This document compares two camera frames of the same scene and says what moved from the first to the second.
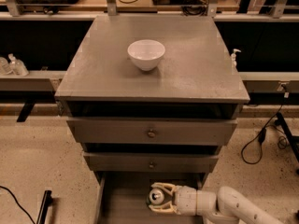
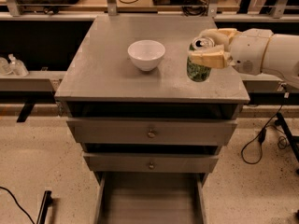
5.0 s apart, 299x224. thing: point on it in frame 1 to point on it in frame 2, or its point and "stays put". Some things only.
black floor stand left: x=46 y=202 stays put
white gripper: x=186 y=200 to x=249 y=50
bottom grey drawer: x=121 y=197 stays put
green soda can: x=155 y=197 to x=195 y=72
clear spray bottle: x=17 y=66 stays put
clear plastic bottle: x=5 y=68 stays put
